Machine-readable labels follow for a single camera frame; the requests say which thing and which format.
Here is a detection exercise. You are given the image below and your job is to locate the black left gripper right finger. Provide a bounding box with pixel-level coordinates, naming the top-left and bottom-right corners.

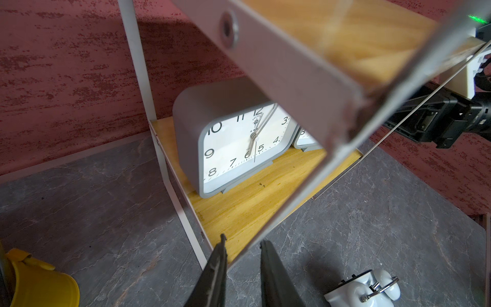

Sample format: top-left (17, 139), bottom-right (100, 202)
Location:
top-left (260, 240), bottom-right (305, 306)

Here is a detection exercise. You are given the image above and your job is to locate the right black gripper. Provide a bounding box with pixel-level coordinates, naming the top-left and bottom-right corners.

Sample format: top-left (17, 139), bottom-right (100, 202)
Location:
top-left (396, 88), bottom-right (483, 148)

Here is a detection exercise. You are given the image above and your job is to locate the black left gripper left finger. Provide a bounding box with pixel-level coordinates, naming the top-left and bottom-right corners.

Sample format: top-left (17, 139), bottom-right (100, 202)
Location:
top-left (184, 234), bottom-right (228, 307)

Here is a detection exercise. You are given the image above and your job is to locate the white twin-bell clock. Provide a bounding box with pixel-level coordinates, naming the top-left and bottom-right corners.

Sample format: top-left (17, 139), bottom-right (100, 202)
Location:
top-left (324, 269), bottom-right (401, 307)

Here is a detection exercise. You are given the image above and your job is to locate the grey square alarm clock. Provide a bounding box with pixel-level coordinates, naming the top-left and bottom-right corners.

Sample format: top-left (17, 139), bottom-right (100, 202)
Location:
top-left (292, 127), bottom-right (323, 152)
top-left (173, 77), bottom-right (299, 198)

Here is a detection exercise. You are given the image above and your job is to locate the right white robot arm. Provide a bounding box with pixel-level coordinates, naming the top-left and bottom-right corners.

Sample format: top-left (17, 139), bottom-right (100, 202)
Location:
top-left (300, 72), bottom-right (490, 306)

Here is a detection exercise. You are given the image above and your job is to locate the yellow metal pen bucket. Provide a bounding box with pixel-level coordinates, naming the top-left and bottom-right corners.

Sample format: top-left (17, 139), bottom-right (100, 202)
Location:
top-left (1, 248), bottom-right (80, 306)

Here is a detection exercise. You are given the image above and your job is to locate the white frame wooden shelf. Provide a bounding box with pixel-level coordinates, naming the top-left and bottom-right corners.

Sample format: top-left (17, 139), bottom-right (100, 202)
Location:
top-left (116, 0), bottom-right (491, 269)

